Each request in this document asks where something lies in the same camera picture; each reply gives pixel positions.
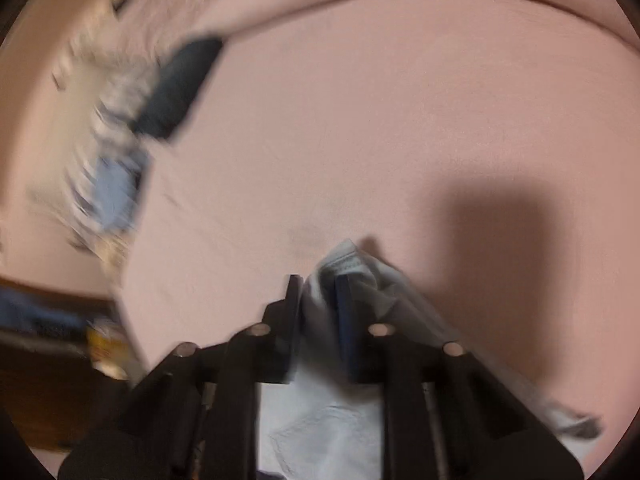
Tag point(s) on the pink bed sheet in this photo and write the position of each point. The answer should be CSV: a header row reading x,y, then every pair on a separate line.
x,y
350,135

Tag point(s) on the light blue strawberry print pants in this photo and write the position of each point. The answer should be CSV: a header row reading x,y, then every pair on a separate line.
x,y
320,420

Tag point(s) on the brown wooden furniture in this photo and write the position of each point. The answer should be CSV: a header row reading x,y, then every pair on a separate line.
x,y
45,390

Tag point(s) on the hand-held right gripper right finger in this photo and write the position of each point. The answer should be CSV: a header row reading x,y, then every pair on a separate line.
x,y
347,330

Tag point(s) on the dark grey cloth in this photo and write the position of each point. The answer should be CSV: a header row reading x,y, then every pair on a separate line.
x,y
177,90

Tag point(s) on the frayed blue denim cloth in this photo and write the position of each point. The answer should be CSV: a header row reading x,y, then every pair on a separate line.
x,y
117,190

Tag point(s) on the yellow object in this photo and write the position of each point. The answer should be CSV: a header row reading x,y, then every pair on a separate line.
x,y
106,347

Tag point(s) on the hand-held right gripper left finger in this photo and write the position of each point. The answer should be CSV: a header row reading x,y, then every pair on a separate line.
x,y
287,330

